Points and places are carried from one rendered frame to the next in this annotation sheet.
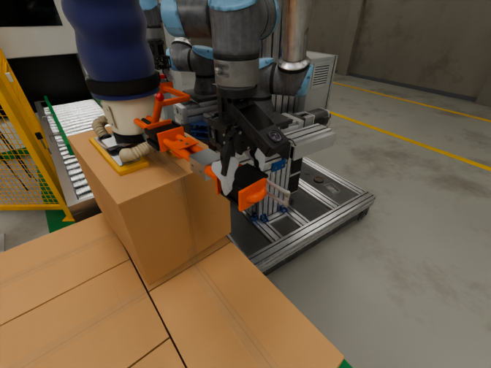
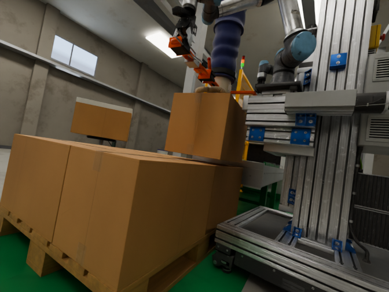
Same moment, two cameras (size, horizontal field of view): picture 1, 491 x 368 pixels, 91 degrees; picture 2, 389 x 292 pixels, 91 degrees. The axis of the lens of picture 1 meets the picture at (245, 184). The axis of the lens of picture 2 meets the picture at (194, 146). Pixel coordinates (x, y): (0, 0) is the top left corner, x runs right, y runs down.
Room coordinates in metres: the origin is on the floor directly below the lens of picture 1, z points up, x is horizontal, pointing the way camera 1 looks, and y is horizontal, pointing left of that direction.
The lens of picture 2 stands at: (0.23, -0.91, 0.58)
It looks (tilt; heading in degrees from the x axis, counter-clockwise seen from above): 3 degrees up; 69
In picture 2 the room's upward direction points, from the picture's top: 9 degrees clockwise
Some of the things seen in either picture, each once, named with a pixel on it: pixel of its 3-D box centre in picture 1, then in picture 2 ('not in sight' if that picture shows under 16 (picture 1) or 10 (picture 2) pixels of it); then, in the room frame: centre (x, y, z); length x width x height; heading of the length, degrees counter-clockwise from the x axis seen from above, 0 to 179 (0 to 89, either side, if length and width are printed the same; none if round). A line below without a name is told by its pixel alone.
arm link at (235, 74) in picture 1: (235, 73); (189, 6); (0.44, 0.02, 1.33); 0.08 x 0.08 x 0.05
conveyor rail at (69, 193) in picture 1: (52, 144); not in sight; (1.86, 1.64, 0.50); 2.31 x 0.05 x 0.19; 39
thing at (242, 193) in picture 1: (240, 186); (179, 46); (0.42, 0.01, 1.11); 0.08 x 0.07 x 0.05; 43
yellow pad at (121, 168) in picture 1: (115, 147); not in sight; (0.80, 0.48, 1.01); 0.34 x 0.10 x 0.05; 43
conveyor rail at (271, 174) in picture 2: not in sight; (275, 174); (2.27, 1.13, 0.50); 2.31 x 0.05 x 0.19; 39
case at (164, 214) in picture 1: (152, 186); (212, 131); (0.86, 0.41, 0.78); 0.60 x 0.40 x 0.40; 43
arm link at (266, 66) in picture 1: (260, 77); (285, 62); (1.04, -0.06, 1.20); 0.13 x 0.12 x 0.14; 71
